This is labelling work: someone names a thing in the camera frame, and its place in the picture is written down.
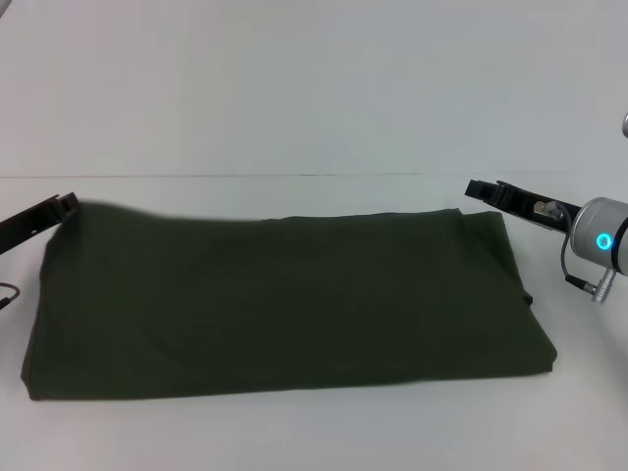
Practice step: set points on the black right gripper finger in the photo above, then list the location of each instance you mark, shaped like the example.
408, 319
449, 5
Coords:
486, 192

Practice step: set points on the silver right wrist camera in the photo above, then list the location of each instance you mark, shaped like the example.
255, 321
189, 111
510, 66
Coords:
625, 123

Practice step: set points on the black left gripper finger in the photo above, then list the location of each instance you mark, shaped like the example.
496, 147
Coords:
56, 208

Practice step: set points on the dark green t-shirt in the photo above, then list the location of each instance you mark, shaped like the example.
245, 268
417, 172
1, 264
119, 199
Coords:
294, 304

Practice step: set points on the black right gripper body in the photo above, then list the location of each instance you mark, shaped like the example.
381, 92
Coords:
527, 206

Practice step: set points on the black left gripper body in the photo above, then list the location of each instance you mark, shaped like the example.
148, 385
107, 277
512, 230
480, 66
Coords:
17, 229

